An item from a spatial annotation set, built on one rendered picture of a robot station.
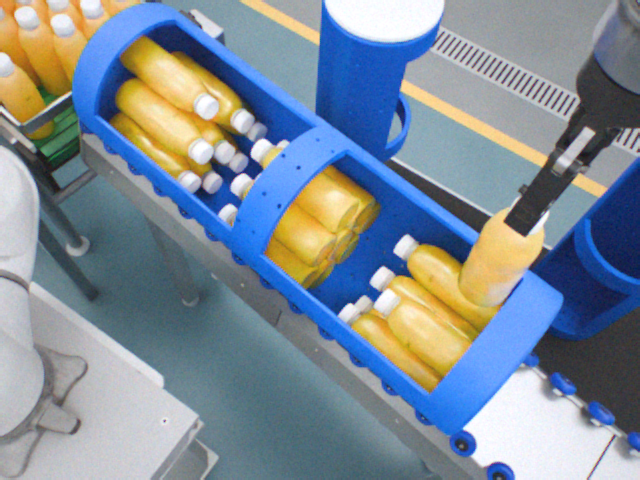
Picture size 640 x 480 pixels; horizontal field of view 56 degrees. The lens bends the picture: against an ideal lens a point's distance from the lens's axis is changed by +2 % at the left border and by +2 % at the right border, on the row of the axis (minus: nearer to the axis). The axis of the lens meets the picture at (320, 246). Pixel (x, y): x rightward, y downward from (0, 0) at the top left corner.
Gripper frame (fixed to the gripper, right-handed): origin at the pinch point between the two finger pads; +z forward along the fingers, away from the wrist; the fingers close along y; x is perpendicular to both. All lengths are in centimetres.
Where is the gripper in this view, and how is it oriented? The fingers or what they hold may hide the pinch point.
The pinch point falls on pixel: (538, 199)
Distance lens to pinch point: 67.2
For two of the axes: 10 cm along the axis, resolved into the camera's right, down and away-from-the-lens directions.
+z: -0.6, 4.4, 9.0
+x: -7.5, -6.1, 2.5
